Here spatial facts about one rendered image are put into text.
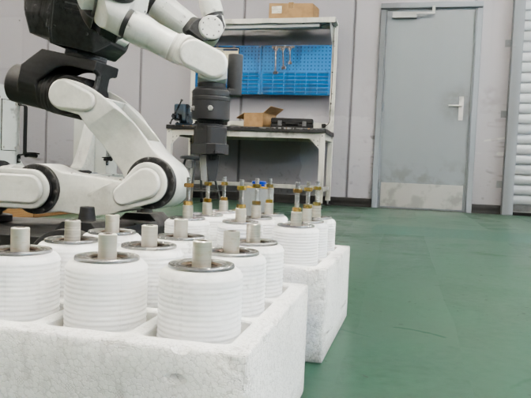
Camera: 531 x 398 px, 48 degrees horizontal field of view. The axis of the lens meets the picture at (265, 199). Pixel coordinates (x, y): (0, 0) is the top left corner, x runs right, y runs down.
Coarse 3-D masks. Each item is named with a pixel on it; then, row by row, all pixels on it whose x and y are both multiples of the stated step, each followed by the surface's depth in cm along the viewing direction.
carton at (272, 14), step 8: (272, 8) 600; (280, 8) 598; (288, 8) 595; (296, 8) 593; (304, 8) 591; (312, 8) 589; (272, 16) 601; (280, 16) 598; (288, 16) 596; (296, 16) 593; (304, 16) 591; (312, 16) 589
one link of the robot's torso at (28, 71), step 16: (16, 64) 171; (32, 64) 166; (48, 64) 164; (64, 64) 163; (80, 64) 162; (96, 64) 162; (16, 80) 168; (32, 80) 166; (96, 80) 165; (16, 96) 170; (32, 96) 168
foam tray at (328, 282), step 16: (336, 256) 129; (288, 272) 113; (304, 272) 112; (320, 272) 111; (336, 272) 125; (320, 288) 111; (336, 288) 127; (320, 304) 111; (336, 304) 128; (320, 320) 112; (336, 320) 129; (320, 336) 112; (320, 352) 112
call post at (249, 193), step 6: (246, 192) 161; (252, 192) 161; (258, 192) 160; (264, 192) 160; (246, 198) 161; (252, 198) 161; (258, 198) 160; (264, 198) 160; (246, 204) 161; (264, 204) 160; (264, 210) 160
